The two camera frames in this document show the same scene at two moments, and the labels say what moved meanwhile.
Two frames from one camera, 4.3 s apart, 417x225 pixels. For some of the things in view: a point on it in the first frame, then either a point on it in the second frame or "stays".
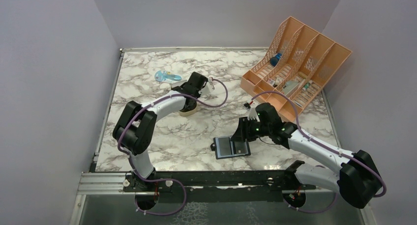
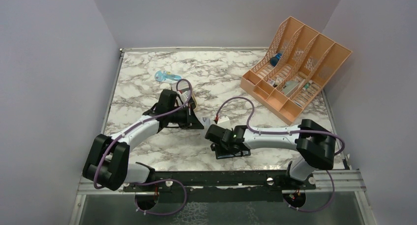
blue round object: x=274 y=60 stays
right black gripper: x=242 y=133 -> x=221 y=146
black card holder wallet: x=224 y=148 stays
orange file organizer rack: x=295 y=70 stays
